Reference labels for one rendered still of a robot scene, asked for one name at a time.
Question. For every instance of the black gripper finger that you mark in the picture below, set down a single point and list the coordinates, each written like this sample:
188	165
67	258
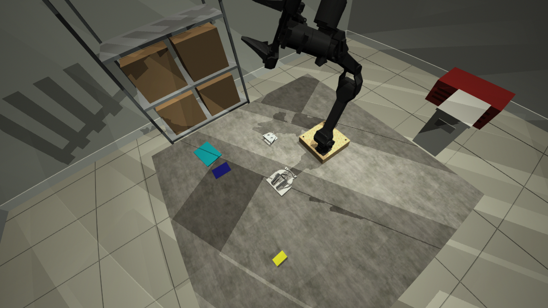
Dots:
274	4
259	47

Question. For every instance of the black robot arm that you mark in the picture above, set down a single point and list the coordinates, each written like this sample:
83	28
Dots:
329	43

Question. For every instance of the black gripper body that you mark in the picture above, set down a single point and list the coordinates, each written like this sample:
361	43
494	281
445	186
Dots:
289	34

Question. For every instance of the blue rectangular plate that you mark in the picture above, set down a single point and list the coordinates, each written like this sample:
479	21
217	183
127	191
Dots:
221	170

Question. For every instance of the cyan flat rectangular plate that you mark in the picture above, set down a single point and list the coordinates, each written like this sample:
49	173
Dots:
207	153

